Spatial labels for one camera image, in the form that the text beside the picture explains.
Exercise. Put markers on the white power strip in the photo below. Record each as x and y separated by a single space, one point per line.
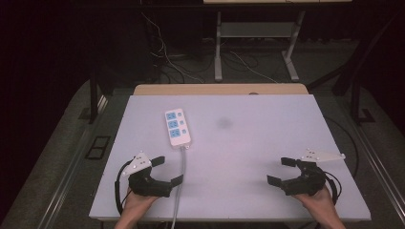
177 128

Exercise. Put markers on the person's right hand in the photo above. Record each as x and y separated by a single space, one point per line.
320 203

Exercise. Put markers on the grey metal stand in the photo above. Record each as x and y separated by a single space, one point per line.
254 30

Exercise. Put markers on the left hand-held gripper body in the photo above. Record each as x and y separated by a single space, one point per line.
149 186

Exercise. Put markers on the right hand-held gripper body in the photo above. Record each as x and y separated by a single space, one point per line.
307 184

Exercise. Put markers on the black metal stand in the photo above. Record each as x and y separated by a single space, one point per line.
358 101
93 98

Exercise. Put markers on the aluminium floor rail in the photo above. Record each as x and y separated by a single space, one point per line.
382 171
68 181

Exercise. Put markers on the black floor frame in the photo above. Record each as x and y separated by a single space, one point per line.
98 148

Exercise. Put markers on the person's left hand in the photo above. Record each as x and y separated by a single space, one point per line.
137 205

